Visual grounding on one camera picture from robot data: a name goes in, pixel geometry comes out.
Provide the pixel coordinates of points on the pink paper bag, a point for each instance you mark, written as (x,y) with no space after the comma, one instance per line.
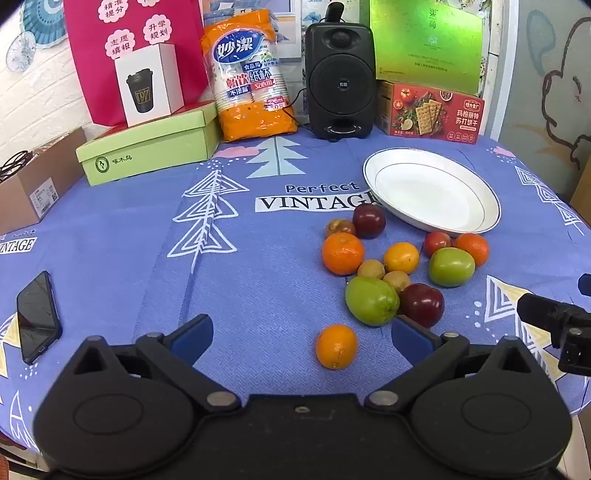
(92,69)

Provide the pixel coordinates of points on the small green plum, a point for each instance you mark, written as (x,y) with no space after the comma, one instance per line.
(451,266)

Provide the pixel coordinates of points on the deep orange tangerine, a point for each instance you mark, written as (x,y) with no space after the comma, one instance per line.
(473,248)

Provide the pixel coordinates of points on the green shoe box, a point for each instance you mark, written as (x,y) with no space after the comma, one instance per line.
(147,147)

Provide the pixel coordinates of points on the blue printed tablecloth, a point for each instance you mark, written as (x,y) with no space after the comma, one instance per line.
(258,277)

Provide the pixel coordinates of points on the large orange tangerine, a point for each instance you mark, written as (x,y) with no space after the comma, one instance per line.
(343,253)

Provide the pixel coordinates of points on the cardboard box by wall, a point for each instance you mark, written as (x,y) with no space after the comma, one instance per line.
(582,189)

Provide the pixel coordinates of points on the brown longan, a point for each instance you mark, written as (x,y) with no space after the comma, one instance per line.
(371,269)
(397,279)

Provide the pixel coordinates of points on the dark red plum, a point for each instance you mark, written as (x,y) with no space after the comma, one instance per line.
(422,303)

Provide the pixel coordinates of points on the small orange tangerine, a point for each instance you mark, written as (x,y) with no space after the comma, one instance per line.
(336,346)

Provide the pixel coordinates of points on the yellow-orange tangerine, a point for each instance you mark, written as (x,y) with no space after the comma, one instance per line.
(401,257)

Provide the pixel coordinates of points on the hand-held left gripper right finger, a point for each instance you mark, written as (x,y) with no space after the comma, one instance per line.
(412,336)

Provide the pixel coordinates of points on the black smartphone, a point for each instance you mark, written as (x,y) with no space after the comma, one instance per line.
(38,316)

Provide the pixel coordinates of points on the dark purple speckled plum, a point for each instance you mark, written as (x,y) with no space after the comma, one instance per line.
(369,220)

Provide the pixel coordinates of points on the red cracker box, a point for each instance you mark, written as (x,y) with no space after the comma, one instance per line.
(429,113)

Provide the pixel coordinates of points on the small red plum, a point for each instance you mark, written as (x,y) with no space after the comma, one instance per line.
(437,242)

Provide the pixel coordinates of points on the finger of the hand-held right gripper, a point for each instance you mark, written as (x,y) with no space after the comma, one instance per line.
(585,285)
(545,311)

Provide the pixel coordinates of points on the green gift box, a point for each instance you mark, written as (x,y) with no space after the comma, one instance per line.
(425,37)

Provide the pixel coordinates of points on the black speaker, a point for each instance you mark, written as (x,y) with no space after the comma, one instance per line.
(339,78)

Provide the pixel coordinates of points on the large green plum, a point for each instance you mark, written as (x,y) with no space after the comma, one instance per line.
(371,301)

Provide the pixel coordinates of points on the red and yellow plum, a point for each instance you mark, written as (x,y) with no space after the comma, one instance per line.
(337,227)

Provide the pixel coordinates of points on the orange pack of paper cups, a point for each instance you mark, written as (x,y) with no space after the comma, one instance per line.
(251,78)

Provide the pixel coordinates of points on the white box with cup print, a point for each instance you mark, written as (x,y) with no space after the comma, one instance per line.
(150,87)

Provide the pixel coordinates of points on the brown cardboard box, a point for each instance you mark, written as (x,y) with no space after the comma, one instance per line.
(32,194)

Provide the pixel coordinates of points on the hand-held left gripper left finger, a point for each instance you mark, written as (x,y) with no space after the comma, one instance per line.
(194,336)

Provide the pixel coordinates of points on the white plate with blue rim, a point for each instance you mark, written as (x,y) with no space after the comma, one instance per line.
(429,189)

